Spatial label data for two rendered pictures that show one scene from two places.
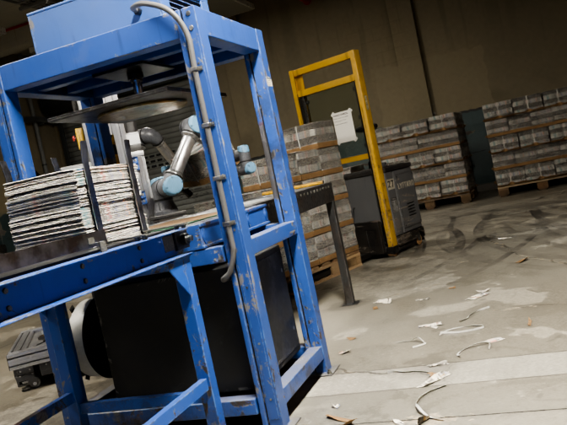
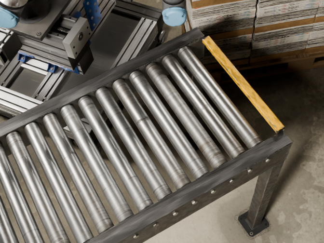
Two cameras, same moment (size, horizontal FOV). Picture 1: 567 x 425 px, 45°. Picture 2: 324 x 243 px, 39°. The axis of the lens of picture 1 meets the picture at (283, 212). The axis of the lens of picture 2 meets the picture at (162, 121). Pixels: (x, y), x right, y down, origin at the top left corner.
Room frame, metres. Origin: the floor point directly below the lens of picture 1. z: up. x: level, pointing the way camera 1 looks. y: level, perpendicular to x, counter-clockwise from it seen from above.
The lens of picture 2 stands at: (3.69, -0.52, 2.05)
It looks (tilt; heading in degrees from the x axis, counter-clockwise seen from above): 60 degrees down; 48
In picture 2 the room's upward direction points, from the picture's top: 8 degrees counter-clockwise
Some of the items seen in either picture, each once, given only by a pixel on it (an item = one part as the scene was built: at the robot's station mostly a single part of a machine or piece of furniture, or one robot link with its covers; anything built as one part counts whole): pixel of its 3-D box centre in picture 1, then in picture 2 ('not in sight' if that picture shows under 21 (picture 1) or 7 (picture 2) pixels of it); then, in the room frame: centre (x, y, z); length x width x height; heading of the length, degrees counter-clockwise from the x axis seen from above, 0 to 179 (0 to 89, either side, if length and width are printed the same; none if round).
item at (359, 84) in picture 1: (371, 148); not in sight; (5.98, -0.88, 0.97); 0.09 x 0.09 x 1.75; 49
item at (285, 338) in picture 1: (188, 319); not in sight; (2.87, 0.49, 0.38); 0.94 x 0.69 x 0.63; 70
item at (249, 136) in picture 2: not in sight; (217, 95); (4.38, -0.05, 0.77); 0.47 x 0.05 x 0.05; 70
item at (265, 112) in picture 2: (292, 188); (241, 81); (4.45, -0.09, 0.81); 0.43 x 0.03 x 0.02; 70
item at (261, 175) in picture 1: (269, 173); not in sight; (5.42, 0.04, 0.95); 0.38 x 0.29 x 0.23; 51
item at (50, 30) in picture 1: (124, 26); not in sight; (2.88, 0.49, 1.65); 0.60 x 0.45 x 0.20; 70
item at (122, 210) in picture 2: not in sight; (95, 160); (3.95, 0.10, 0.77); 0.47 x 0.05 x 0.05; 70
